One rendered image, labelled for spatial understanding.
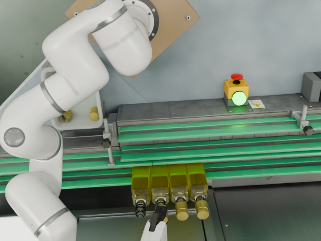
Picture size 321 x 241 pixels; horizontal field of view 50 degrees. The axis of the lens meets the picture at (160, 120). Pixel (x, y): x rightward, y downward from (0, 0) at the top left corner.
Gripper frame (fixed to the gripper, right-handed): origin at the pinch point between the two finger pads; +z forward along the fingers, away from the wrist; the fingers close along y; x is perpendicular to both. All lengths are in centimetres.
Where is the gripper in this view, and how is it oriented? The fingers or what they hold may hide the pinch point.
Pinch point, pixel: (161, 217)
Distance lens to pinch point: 96.0
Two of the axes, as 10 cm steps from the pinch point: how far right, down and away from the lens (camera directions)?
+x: -9.7, -0.8, 2.2
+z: 2.3, -4.8, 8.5
